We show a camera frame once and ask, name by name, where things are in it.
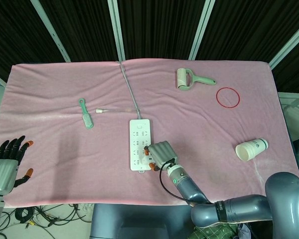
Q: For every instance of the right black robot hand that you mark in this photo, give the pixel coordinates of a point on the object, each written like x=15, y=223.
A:
x=162, y=154

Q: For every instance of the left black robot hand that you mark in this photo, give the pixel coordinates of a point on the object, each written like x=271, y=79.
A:
x=2, y=171

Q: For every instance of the white plug adapter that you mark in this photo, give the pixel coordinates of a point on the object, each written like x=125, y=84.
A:
x=148, y=158

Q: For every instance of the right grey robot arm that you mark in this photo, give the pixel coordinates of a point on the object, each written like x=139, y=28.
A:
x=239, y=206

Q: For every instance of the white power strip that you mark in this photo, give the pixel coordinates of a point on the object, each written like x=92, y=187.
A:
x=138, y=139

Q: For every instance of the pink table cloth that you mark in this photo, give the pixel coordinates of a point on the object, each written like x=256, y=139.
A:
x=64, y=154

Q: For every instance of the clear glass test tube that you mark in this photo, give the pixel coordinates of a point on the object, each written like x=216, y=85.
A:
x=109, y=110

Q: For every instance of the grey robot torso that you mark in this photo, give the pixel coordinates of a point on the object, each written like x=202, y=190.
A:
x=129, y=221

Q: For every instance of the green lint roller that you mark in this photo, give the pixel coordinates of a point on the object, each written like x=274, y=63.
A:
x=183, y=78

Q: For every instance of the green small brush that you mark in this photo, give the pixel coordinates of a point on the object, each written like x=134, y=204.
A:
x=86, y=119

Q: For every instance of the white paper cup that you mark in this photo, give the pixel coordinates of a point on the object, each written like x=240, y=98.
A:
x=251, y=149

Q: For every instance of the green checked fabric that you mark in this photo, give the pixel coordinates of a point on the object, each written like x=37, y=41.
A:
x=214, y=232

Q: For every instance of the black pleated curtain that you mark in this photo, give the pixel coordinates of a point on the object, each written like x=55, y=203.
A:
x=159, y=27

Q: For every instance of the white side table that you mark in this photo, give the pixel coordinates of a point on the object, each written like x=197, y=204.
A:
x=294, y=99

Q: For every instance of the white frame post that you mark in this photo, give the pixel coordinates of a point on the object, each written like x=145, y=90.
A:
x=52, y=32
x=289, y=44
x=117, y=30
x=201, y=30

